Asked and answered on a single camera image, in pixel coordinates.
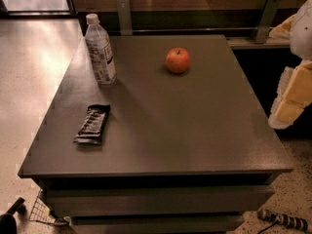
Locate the dark chocolate bar wrapper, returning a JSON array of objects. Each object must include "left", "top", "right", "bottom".
[{"left": 74, "top": 104, "right": 111, "bottom": 145}]

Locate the black object on floor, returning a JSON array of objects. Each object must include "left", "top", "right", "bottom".
[{"left": 0, "top": 197, "right": 26, "bottom": 234}]

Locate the left metal wall bracket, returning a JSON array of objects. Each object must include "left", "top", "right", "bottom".
[{"left": 117, "top": 0, "right": 133, "bottom": 36}]

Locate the red apple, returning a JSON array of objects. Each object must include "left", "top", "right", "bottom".
[{"left": 166, "top": 48, "right": 190, "bottom": 74}]

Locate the right metal wall bracket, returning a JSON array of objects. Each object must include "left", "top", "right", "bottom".
[{"left": 252, "top": 0, "right": 281, "bottom": 43}]

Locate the dark drawer cabinet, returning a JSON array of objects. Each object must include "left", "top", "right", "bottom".
[{"left": 19, "top": 35, "right": 292, "bottom": 234}]

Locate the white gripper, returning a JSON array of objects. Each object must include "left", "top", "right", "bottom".
[{"left": 268, "top": 0, "right": 312, "bottom": 130}]

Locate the clear plastic water bottle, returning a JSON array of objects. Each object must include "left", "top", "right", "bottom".
[{"left": 85, "top": 14, "right": 117, "bottom": 85}]

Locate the wire mesh basket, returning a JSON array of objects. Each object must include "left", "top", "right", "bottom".
[{"left": 28, "top": 190, "right": 70, "bottom": 227}]

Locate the striped power strip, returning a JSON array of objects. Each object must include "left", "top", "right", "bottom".
[{"left": 257, "top": 209, "right": 312, "bottom": 234}]

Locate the metal wall bracket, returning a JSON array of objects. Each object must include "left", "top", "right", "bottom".
[
  {"left": 117, "top": 0, "right": 133, "bottom": 36},
  {"left": 252, "top": 0, "right": 281, "bottom": 43}
]

